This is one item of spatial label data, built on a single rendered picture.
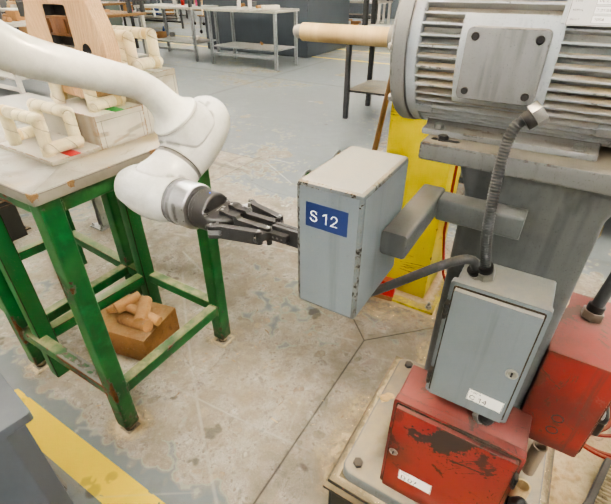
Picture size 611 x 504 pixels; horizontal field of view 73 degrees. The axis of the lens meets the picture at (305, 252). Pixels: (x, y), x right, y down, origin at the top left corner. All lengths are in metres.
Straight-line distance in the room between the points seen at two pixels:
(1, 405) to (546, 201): 0.97
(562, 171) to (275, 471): 1.22
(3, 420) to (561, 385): 0.99
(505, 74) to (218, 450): 1.37
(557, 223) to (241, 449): 1.22
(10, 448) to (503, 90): 0.98
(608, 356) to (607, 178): 0.35
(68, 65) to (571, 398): 1.02
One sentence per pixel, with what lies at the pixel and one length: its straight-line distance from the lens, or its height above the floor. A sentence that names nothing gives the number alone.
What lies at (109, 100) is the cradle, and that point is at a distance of 1.37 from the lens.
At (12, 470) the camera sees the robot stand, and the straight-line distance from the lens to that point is 1.01.
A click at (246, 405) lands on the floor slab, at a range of 1.67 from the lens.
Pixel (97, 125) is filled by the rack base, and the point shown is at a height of 1.00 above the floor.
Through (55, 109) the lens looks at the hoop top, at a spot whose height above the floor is 1.04.
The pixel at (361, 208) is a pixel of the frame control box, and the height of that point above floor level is 1.10.
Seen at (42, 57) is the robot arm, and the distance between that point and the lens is 0.78.
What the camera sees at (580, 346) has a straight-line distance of 0.90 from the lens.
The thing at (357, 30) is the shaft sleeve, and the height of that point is 1.26.
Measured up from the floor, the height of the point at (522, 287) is 0.93.
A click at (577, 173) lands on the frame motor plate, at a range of 0.69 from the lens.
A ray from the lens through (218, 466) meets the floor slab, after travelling 1.56.
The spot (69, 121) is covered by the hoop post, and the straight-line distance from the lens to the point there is 1.32.
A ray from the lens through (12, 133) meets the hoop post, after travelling 1.45.
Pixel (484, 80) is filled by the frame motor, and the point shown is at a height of 1.22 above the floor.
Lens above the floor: 1.34
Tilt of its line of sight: 33 degrees down
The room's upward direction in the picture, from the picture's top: straight up
